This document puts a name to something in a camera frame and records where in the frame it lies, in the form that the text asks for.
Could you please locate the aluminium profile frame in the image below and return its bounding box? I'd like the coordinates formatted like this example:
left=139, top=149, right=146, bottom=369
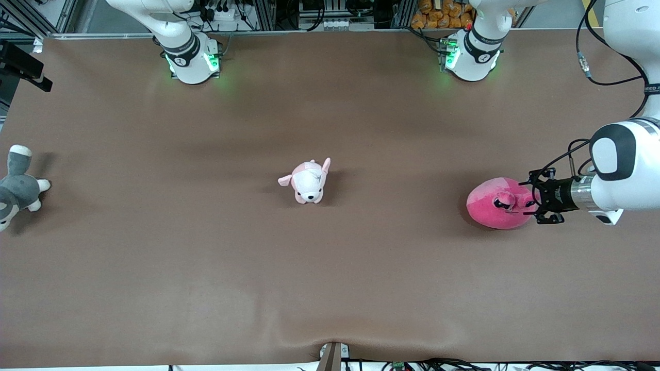
left=0, top=0, right=660, bottom=41

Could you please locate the grey and white plush husky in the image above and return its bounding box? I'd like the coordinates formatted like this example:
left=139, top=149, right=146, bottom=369
left=0, top=145, right=51, bottom=231

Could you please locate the pink and white plush dog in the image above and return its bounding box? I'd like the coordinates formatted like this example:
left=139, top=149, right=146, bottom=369
left=278, top=158, right=332, bottom=205

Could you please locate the pile of orange packets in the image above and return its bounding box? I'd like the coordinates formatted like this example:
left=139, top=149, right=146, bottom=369
left=411, top=0, right=474, bottom=29

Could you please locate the metal table edge bracket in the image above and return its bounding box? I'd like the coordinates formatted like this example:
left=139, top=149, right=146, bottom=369
left=317, top=342, right=350, bottom=371

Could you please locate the brown table cloth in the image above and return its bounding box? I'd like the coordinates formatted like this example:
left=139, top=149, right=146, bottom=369
left=0, top=28, right=660, bottom=367

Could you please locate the white power strip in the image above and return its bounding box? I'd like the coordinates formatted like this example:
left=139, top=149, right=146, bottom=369
left=204, top=5, right=238, bottom=22

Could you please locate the round hot pink plush toy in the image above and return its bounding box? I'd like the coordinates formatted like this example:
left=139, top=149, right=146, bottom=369
left=466, top=177, right=539, bottom=230

